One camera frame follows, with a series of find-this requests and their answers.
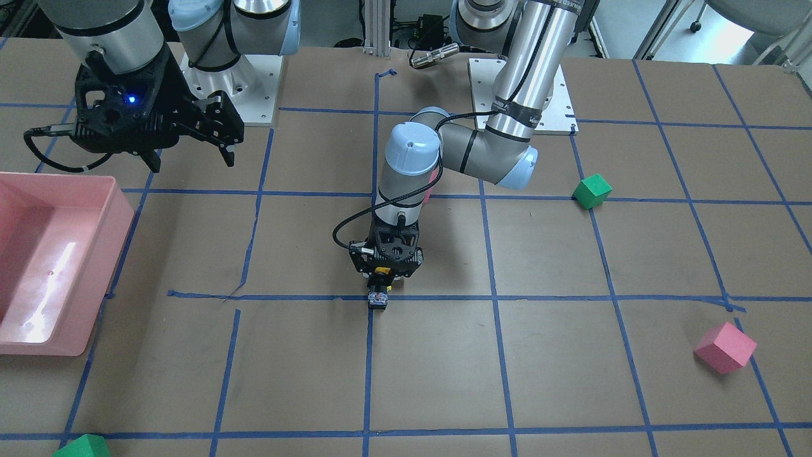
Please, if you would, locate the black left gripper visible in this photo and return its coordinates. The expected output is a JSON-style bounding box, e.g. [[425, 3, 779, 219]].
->
[[349, 213, 423, 280]]

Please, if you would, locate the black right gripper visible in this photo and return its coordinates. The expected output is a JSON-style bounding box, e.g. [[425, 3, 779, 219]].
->
[[75, 44, 244, 173]]

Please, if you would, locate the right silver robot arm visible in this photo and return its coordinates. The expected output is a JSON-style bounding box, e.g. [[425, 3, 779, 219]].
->
[[23, 1, 301, 173]]

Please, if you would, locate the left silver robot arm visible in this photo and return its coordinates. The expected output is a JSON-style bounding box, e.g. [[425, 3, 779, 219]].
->
[[343, 1, 584, 289]]

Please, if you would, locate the pink cube near base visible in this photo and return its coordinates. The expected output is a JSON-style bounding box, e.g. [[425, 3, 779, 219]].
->
[[422, 167, 439, 204]]

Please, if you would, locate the pink plastic bin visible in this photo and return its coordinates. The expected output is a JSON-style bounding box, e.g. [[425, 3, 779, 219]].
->
[[1, 173, 134, 356]]

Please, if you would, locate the green cube near base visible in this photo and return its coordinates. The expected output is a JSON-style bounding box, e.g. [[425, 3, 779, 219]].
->
[[572, 173, 613, 210]]

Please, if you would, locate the green cube near bin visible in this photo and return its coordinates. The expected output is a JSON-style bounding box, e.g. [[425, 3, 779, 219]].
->
[[52, 434, 112, 457]]

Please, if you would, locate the pink cube far side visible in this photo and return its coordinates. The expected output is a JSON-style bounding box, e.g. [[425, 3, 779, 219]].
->
[[693, 322, 757, 375]]

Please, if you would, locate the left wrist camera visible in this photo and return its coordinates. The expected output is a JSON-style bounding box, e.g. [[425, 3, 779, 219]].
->
[[349, 235, 424, 277]]

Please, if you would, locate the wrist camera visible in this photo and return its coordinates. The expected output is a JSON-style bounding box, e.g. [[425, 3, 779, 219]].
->
[[349, 235, 424, 277], [70, 84, 165, 154]]

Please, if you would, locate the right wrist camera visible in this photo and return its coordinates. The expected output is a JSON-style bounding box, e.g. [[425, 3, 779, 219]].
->
[[70, 84, 165, 154]]

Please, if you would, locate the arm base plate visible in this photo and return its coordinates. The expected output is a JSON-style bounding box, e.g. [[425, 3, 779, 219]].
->
[[180, 55, 284, 127], [469, 58, 579, 135]]

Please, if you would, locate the aluminium frame post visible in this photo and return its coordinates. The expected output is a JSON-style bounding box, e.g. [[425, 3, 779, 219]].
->
[[363, 0, 392, 60]]

